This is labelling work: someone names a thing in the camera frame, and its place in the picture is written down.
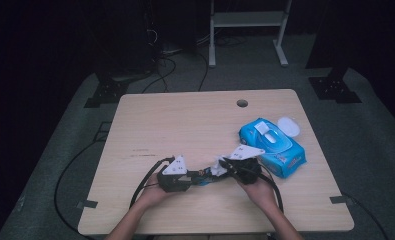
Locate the person's left hand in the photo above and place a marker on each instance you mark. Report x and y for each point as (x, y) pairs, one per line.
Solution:
(150, 195)

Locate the black stand base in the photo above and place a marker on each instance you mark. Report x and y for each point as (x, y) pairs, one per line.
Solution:
(335, 89)
(106, 93)

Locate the blue wet wipes pack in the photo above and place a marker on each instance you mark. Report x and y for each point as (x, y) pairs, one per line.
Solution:
(285, 156)

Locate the white wet wipe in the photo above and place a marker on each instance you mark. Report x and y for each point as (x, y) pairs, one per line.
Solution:
(217, 170)

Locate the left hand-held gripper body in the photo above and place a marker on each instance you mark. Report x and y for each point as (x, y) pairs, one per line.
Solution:
(173, 181)

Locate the white metal stand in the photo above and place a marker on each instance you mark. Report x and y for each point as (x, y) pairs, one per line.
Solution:
(248, 19)

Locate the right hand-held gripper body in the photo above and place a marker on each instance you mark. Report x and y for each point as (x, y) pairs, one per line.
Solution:
(248, 170)

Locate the blue and black toy car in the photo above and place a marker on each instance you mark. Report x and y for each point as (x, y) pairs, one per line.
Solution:
(206, 178)

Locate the black tape strip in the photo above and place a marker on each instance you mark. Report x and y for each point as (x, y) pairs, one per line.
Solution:
(86, 204)
(341, 199)

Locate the person's right hand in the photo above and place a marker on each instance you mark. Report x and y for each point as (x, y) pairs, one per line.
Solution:
(260, 193)

